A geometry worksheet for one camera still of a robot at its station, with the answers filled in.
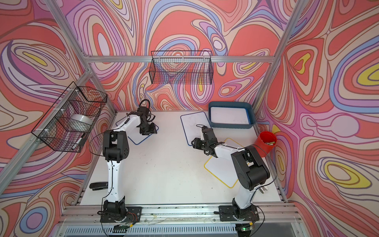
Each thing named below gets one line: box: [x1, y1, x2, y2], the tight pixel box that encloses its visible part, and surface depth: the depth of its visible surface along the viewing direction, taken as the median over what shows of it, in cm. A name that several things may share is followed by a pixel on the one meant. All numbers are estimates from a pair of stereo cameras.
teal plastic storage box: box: [208, 101, 257, 129], surface depth 117 cm
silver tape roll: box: [68, 114, 94, 129], surface depth 73 cm
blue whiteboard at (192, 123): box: [180, 111, 212, 146], surface depth 117 cm
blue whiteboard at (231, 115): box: [210, 106, 251, 125], surface depth 117 cm
